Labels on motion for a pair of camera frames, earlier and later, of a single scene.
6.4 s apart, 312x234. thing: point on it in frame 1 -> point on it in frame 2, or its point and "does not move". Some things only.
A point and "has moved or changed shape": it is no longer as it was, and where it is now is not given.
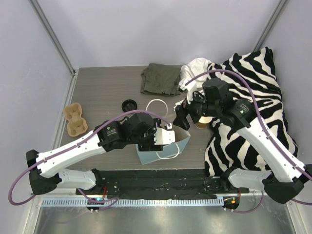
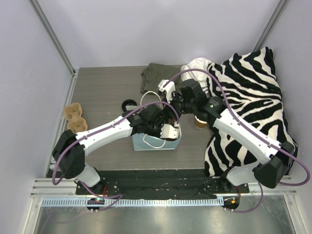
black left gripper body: x=149 y=147 -> x=160 y=121
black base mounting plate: x=162 y=184 does not move
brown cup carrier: x=76 y=125 does not move
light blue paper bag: x=182 y=138 has moved or changed shape
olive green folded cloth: x=161 y=79 does not move
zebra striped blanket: x=254 y=87 does not move
